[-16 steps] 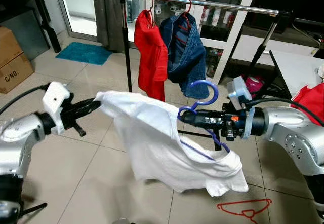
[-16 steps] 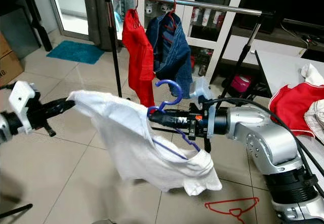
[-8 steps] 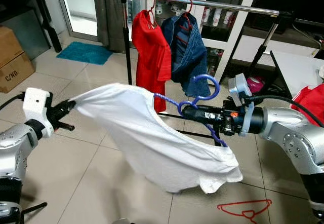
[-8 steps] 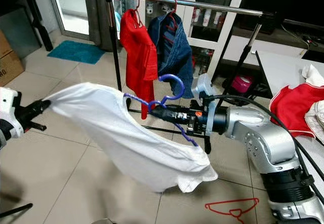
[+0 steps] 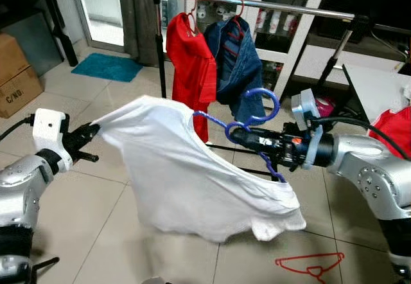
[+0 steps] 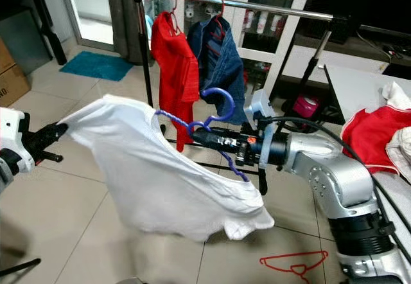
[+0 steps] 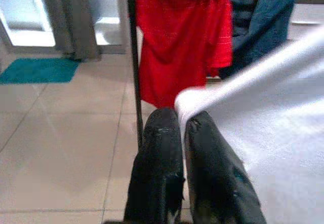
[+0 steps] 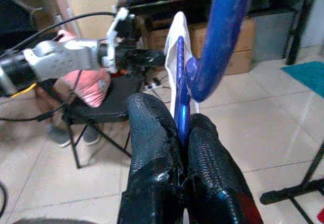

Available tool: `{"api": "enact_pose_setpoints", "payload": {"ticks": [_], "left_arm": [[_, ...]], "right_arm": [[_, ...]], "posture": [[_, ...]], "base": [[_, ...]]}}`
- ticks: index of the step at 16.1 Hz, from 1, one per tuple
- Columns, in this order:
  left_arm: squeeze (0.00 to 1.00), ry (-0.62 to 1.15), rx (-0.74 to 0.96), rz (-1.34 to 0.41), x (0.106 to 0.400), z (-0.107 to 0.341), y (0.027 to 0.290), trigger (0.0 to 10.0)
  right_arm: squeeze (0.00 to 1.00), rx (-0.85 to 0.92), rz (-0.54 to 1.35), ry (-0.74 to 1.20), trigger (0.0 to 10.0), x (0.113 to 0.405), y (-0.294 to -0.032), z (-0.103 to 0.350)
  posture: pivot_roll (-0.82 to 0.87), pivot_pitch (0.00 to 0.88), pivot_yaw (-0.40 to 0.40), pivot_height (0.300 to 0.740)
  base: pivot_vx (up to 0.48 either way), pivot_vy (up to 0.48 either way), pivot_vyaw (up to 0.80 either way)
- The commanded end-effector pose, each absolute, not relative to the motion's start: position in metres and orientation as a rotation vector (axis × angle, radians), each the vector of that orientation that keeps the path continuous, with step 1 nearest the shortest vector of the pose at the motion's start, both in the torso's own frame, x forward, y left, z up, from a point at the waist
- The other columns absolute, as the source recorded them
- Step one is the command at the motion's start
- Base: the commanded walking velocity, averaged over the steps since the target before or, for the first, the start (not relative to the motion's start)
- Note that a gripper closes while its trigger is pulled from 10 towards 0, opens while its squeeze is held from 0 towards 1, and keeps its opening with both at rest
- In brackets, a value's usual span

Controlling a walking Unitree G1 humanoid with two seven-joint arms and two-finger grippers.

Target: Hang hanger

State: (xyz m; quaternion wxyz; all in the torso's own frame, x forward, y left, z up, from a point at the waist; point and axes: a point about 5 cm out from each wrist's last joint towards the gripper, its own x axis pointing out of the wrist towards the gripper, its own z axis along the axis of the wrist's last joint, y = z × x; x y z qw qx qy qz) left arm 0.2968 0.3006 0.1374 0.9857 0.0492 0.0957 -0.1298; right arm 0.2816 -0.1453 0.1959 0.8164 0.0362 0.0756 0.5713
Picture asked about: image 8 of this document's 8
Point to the plain cardboard box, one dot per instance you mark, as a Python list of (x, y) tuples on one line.
[(240, 46)]

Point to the grey box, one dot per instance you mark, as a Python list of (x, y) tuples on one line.
[(276, 39)]

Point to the dark long desk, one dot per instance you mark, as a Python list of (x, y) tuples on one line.
[(202, 3)]

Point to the blue clothes hanger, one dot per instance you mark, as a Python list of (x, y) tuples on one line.
[(227, 18)]

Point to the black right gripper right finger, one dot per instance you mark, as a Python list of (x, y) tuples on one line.
[(210, 183)]

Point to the black folding chair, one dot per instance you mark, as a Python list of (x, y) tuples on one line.
[(106, 110)]

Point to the teal floor mat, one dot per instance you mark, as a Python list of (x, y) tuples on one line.
[(306, 77)]

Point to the person in pink clothes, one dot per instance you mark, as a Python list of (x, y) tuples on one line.
[(88, 89)]

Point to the beige board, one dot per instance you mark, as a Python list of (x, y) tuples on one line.
[(96, 6)]

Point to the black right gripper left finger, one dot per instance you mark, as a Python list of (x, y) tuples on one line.
[(152, 158)]

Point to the silver and black clothes rack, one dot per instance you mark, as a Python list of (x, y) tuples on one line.
[(298, 191)]

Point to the white power strip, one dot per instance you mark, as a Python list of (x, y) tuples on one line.
[(152, 84)]

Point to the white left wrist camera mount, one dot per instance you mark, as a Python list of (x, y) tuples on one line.
[(112, 44)]

